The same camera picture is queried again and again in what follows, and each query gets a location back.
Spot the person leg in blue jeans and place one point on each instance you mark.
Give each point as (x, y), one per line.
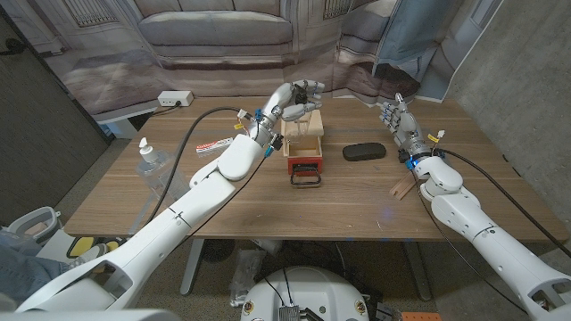
(27, 276)

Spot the small wooden block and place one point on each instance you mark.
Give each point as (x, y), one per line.
(401, 189)

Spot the small clear black-pump dispenser bottle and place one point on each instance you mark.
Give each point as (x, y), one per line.
(300, 129)

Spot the white red toothpaste box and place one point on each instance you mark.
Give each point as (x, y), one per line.
(214, 146)

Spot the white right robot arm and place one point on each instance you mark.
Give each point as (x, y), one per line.
(490, 249)

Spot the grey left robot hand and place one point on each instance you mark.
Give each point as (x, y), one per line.
(281, 104)

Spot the clear plastic bag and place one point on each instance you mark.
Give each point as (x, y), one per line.
(245, 276)

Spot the grey metal table leg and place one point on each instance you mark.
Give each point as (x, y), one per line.
(419, 276)
(192, 267)

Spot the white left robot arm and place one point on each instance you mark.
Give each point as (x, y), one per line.
(178, 209)

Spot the light wooden drawer box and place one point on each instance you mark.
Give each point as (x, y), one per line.
(317, 127)

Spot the white low shelf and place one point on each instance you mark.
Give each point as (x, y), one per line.
(118, 118)

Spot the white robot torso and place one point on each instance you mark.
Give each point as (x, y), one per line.
(308, 290)

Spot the yellow black floor object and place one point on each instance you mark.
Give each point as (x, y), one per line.
(82, 246)

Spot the black round floor object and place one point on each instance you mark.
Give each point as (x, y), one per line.
(216, 249)

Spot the white power strip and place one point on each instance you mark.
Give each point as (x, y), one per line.
(175, 98)

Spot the orange box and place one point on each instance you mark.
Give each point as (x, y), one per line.
(421, 317)

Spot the black glasses case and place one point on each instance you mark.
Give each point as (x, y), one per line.
(363, 151)

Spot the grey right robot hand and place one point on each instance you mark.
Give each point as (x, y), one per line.
(408, 129)

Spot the grey white plastic bin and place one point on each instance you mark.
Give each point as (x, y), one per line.
(31, 220)

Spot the printed living room backdrop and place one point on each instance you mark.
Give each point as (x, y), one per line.
(214, 27)

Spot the large clear white-pump dispenser bottle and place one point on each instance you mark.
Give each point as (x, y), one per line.
(154, 174)

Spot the black wall hook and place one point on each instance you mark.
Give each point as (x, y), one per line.
(13, 45)

